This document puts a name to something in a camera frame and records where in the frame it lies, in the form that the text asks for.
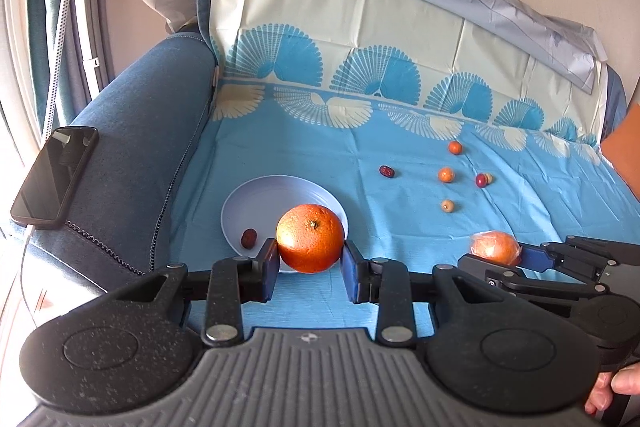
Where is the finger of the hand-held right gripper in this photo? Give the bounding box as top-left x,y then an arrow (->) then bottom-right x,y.
457,254 -> 610,304
517,235 -> 640,282

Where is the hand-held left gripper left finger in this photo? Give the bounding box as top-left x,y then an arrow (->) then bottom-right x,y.
150,238 -> 281,349

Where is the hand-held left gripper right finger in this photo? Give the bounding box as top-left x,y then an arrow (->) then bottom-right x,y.
341,239 -> 482,349

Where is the plastic-wrapped orange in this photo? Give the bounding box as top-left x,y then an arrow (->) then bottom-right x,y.
469,230 -> 523,267

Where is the large bare orange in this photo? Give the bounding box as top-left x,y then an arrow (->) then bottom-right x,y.
276,204 -> 347,274

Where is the white round plate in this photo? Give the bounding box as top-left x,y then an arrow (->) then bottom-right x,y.
221,175 -> 348,274

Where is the person's right hand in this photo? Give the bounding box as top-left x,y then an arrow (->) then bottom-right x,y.
584,366 -> 640,415

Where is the blue fan-print tablecloth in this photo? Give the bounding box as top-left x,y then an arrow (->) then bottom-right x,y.
170,0 -> 640,339

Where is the orange cushion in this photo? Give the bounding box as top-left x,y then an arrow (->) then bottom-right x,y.
600,99 -> 640,202

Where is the blue fabric sofa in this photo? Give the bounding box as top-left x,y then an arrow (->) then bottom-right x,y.
20,0 -> 628,308

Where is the black smartphone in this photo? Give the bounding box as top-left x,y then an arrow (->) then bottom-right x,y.
10,126 -> 99,228

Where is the white stand pole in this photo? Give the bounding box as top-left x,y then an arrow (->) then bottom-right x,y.
74,0 -> 110,100

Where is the white phone cable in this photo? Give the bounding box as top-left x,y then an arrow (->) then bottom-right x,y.
19,223 -> 37,308

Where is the garment steamer with braided hose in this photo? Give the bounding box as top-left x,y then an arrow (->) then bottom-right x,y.
41,0 -> 82,142

